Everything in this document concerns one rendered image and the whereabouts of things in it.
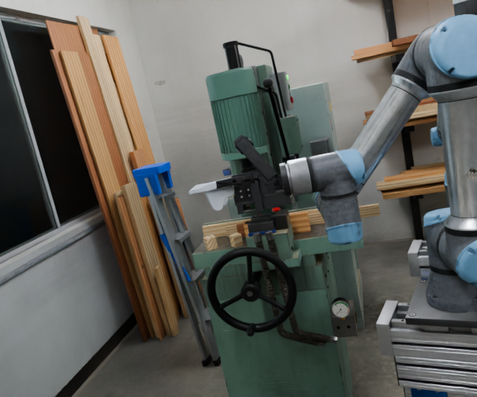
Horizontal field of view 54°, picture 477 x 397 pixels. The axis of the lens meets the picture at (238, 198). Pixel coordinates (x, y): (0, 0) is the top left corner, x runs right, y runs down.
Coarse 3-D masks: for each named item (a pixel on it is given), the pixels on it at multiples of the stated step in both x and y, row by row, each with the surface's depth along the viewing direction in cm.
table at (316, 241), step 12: (312, 228) 169; (324, 228) 166; (228, 240) 176; (300, 240) 160; (312, 240) 159; (324, 240) 158; (360, 240) 156; (204, 252) 168; (216, 252) 167; (300, 252) 160; (312, 252) 160; (324, 252) 159; (204, 264) 169; (228, 264) 167; (252, 264) 155; (288, 264) 153
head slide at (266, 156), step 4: (260, 100) 183; (260, 104) 182; (264, 120) 185; (264, 124) 183; (268, 140) 187; (268, 144) 185; (268, 152) 182; (264, 156) 181; (268, 156) 181; (268, 160) 181; (236, 164) 184; (272, 164) 187; (236, 168) 184; (240, 168) 184; (236, 172) 185; (240, 172) 184; (276, 184) 189
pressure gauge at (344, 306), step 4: (336, 300) 157; (340, 300) 156; (344, 300) 156; (332, 304) 157; (336, 304) 156; (340, 304) 156; (344, 304) 156; (348, 304) 156; (332, 308) 157; (336, 308) 156; (340, 308) 156; (344, 308) 156; (348, 308) 156; (332, 312) 157; (336, 312) 157; (340, 312) 157; (344, 312) 156; (348, 312) 156; (336, 316) 157; (340, 316) 157; (344, 316) 156
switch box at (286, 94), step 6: (282, 72) 190; (270, 78) 192; (282, 78) 191; (276, 84) 192; (282, 84) 191; (276, 90) 192; (282, 90) 192; (288, 90) 192; (282, 96) 192; (288, 96) 192; (276, 102) 193; (288, 102) 192; (288, 108) 193
